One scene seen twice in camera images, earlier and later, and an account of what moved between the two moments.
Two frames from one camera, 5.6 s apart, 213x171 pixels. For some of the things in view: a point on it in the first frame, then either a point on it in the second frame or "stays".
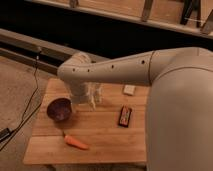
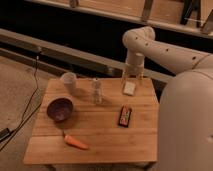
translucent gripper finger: [98, 94] → [139, 80]
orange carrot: [70, 140] stays
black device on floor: [4, 133] stays
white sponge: [130, 89] stays
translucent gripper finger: [93, 102] → [125, 78]
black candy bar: [125, 116] stays
